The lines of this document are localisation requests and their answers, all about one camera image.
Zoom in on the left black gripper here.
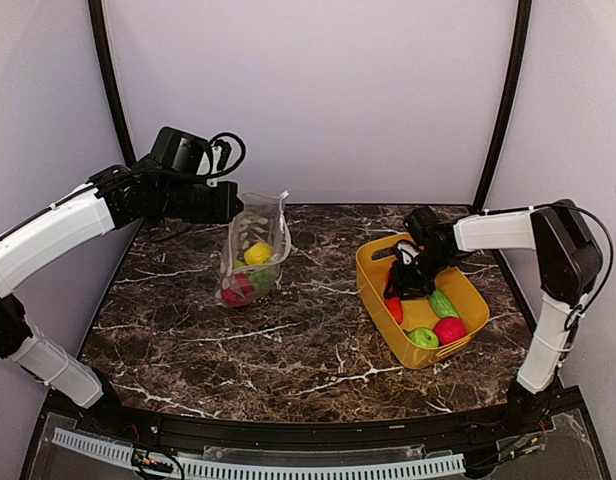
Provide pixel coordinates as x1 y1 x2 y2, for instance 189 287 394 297
158 177 243 222

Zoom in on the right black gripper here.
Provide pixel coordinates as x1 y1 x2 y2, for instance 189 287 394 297
385 247 455 299

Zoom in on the red chili pepper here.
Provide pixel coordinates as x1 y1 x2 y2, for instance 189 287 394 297
385 297 403 325

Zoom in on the yellow plastic basket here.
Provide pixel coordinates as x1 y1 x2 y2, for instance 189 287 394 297
356 233 490 369

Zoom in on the green bitter gourd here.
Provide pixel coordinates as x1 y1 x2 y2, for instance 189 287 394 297
428 289 459 319

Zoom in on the clear zip top bag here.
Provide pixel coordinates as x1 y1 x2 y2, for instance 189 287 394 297
215 190 292 308

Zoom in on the green apple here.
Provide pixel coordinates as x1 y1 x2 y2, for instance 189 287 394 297
407 327 440 349

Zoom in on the red pomegranate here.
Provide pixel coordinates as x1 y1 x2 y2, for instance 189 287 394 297
433 316 467 346

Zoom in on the yellow bell pepper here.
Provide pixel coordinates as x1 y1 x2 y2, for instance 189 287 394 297
244 242 273 266

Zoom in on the light green chayote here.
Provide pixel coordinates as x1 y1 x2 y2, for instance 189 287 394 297
248 268 279 295

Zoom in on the red tomato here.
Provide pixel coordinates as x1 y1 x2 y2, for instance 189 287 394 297
221 273 255 308

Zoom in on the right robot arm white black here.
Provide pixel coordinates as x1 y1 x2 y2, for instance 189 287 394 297
383 199 614 395

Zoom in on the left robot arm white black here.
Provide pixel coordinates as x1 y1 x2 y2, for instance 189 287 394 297
0 166 243 436

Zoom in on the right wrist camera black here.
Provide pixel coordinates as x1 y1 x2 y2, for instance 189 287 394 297
403 206 452 264

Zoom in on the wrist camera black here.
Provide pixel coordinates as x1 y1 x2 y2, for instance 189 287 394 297
149 127 246 188
403 206 452 264

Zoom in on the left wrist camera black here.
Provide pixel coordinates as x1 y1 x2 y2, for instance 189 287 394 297
149 127 246 188

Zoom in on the black front rail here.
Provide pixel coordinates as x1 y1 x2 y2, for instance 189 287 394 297
80 405 541 452

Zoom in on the grey slotted cable duct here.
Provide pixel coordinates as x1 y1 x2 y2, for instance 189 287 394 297
52 427 466 480

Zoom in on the left black frame post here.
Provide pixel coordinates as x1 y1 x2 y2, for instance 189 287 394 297
87 0 136 166

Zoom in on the black frame post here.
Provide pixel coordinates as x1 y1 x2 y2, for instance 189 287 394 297
471 0 532 210
87 0 136 166

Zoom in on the right black frame post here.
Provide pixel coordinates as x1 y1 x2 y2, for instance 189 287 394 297
471 0 532 210

